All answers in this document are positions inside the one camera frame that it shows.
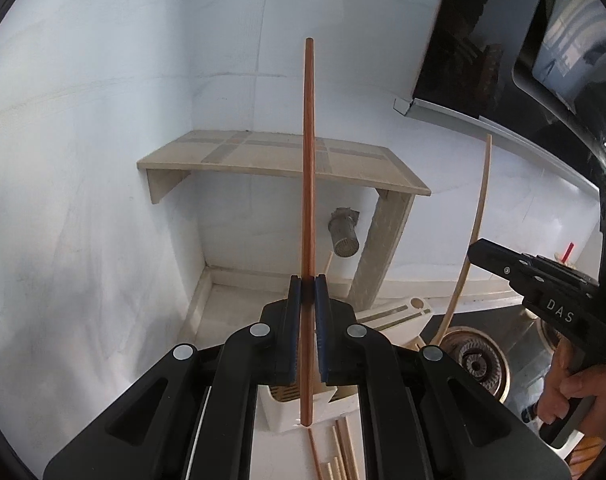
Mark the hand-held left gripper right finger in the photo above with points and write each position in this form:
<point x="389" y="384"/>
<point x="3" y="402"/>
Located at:
<point x="322" y="340"/>

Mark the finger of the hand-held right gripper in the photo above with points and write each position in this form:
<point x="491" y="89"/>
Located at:
<point x="498" y="265"/>

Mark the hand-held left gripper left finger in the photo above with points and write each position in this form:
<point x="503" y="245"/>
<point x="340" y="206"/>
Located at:
<point x="295" y="340"/>

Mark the white utensil holder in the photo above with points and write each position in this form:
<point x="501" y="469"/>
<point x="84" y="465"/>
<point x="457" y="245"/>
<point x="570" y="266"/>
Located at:
<point x="283" y="417"/>

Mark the row of wooden chopsticks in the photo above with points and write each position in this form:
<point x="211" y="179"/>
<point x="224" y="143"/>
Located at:
<point x="348" y="450"/>

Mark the brown wooden chopstick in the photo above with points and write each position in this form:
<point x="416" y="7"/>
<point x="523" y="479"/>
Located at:
<point x="309" y="160"/>

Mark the person's right hand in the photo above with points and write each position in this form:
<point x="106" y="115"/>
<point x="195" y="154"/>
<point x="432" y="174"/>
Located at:
<point x="598" y="385"/>

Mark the clear plastic drink cup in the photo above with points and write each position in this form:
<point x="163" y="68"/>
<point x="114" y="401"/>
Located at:
<point x="568" y="261"/>

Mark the black glass gas stove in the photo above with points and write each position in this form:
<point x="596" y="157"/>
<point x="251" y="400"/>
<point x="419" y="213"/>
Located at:
<point x="523" y="375"/>

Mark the round gas burner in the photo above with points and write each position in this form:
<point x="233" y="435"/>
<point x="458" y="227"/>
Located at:
<point x="475" y="360"/>

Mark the grey pipe outlet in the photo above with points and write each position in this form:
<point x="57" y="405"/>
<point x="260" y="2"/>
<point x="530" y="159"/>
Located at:
<point x="344" y="235"/>

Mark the orange wooden crate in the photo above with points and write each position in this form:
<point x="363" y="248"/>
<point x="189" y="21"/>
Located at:
<point x="588" y="460"/>

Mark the beige tiled corner shelf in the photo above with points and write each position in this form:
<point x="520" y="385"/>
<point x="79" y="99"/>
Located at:
<point x="283" y="155"/>

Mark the black range hood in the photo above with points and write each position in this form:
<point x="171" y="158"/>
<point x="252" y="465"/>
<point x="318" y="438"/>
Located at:
<point x="573" y="35"/>

